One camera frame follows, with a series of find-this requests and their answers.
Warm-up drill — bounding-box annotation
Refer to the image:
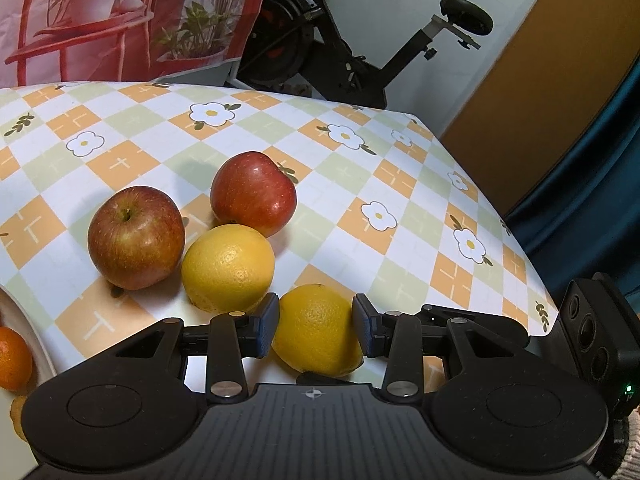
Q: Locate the yellow lemon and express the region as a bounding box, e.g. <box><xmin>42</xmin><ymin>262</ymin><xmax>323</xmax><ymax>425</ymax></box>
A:
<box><xmin>181</xmin><ymin>224</ymin><xmax>274</xmax><ymax>314</ymax></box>
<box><xmin>271</xmin><ymin>284</ymin><xmax>363</xmax><ymax>377</ymax></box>

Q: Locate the bright red apple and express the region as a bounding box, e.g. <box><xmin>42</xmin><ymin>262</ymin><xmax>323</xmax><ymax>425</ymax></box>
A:
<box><xmin>210</xmin><ymin>152</ymin><xmax>297</xmax><ymax>237</ymax></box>

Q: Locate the mandarin orange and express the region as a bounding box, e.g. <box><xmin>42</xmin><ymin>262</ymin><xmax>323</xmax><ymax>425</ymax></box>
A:
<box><xmin>0</xmin><ymin>326</ymin><xmax>34</xmax><ymax>391</ymax></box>

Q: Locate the brown longan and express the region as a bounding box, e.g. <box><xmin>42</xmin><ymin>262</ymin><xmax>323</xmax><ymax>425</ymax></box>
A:
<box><xmin>10</xmin><ymin>396</ymin><xmax>28</xmax><ymax>441</ymax></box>

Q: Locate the teal curtain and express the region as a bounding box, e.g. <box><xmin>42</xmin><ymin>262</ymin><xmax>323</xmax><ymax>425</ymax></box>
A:
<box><xmin>506</xmin><ymin>65</ymin><xmax>639</xmax><ymax>310</ymax></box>

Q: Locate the brownish red apple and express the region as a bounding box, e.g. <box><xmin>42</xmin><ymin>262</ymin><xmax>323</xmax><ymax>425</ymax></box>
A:
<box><xmin>87</xmin><ymin>185</ymin><xmax>186</xmax><ymax>290</ymax></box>

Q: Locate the beige round plate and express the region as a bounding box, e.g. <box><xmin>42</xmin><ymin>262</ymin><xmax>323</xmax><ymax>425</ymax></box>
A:
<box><xmin>1</xmin><ymin>288</ymin><xmax>56</xmax><ymax>396</ymax></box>

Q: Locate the black exercise bike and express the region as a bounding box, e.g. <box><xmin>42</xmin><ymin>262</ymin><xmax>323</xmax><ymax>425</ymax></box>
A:
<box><xmin>234</xmin><ymin>0</ymin><xmax>496</xmax><ymax>111</ymax></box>

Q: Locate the pink printed backdrop cloth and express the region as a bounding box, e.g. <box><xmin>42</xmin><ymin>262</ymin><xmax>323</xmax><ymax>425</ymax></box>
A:
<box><xmin>1</xmin><ymin>0</ymin><xmax>262</xmax><ymax>87</ymax></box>

